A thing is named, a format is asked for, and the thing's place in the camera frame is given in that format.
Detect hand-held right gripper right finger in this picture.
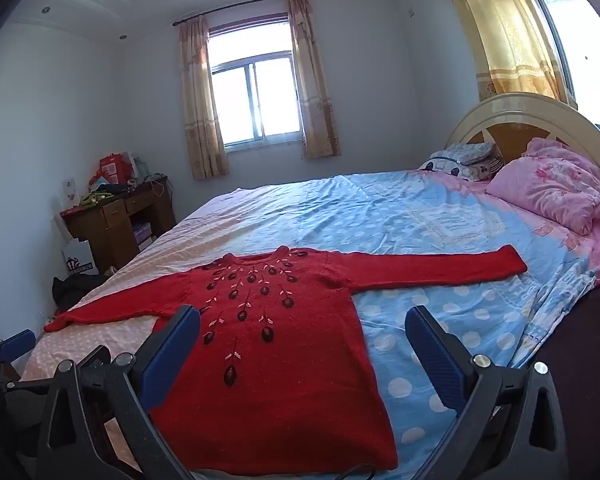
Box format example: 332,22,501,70
404,305,571,480

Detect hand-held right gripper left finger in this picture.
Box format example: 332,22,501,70
35,304,203,480

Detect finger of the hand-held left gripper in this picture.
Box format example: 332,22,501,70
0,329,37,365
2,379,56,395

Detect red knit sweater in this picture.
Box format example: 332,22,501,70
44,246,527,476

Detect black bag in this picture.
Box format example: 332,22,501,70
51,274,108,313

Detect white paper bag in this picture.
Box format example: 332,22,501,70
62,240,100,277

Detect purple box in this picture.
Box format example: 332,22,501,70
132,224,154,252

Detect white printed card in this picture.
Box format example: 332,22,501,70
61,176,80,211

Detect brown wooden desk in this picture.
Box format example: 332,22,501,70
60,176,177,275

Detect bed with polka dot sheet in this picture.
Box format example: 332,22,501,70
20,167,600,480

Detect red gift box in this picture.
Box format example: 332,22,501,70
89,152,140,188

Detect panda print pillow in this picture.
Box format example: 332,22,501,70
417,155,505,182

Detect grey patterned pillow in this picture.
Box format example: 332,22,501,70
430,141,497,166

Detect pink quilt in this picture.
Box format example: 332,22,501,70
486,137,600,236

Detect cream wooden headboard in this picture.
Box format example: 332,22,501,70
445,91,600,221

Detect beige patterned curtain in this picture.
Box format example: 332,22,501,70
178,15,230,181
286,0,342,160

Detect sliding window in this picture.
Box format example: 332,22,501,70
207,12,303,148

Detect yellow curtain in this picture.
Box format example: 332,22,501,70
435,0,578,106

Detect large bright window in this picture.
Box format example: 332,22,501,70
520,0,600,131

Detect black curtain rod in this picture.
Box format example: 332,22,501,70
172,0,313,27

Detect black cable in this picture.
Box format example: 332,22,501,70
325,464,378,480

